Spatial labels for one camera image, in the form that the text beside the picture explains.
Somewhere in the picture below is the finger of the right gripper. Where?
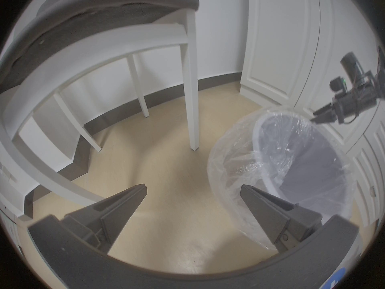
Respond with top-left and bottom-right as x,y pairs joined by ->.
312,103 -> 336,116
311,114 -> 337,124

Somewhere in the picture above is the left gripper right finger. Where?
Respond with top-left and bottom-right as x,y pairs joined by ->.
240,184 -> 323,252

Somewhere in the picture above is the clear plastic bag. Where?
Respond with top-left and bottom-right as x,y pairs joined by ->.
207,107 -> 358,250

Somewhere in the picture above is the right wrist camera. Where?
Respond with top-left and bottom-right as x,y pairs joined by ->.
330,76 -> 347,94

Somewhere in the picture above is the white wardrobe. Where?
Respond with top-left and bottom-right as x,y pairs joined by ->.
240,0 -> 385,231

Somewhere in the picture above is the grey padded white chair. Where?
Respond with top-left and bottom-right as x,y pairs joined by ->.
0,0 -> 200,222

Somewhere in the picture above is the white trash bin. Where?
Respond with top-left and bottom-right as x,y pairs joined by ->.
252,112 -> 352,219

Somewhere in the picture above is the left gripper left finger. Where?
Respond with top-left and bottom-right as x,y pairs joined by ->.
64,184 -> 148,256

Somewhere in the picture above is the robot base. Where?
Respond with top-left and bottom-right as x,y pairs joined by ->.
320,219 -> 379,289

